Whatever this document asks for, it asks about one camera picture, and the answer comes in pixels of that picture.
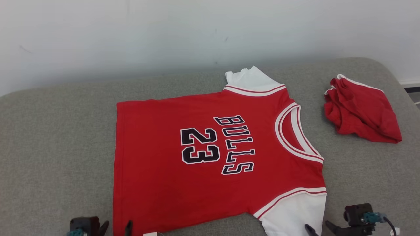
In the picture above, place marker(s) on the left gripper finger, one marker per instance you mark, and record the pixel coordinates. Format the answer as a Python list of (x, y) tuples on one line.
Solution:
[(103, 231), (128, 229)]

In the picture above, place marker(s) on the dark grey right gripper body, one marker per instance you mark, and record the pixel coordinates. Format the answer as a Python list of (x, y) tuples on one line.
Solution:
[(357, 231)]

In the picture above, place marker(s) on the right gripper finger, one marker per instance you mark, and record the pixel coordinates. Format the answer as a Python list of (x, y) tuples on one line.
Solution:
[(311, 232), (334, 231)]

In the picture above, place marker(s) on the red Bulls 23 jersey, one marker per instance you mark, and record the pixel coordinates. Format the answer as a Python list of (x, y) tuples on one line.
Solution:
[(154, 183)]

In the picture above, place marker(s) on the red shorts with white trim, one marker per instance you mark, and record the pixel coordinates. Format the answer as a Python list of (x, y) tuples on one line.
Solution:
[(361, 111)]

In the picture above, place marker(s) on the grey fabric sofa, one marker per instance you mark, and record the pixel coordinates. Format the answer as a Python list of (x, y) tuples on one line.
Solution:
[(55, 147)]

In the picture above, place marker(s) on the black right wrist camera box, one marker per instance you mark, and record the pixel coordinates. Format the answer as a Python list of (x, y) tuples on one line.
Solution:
[(357, 213)]

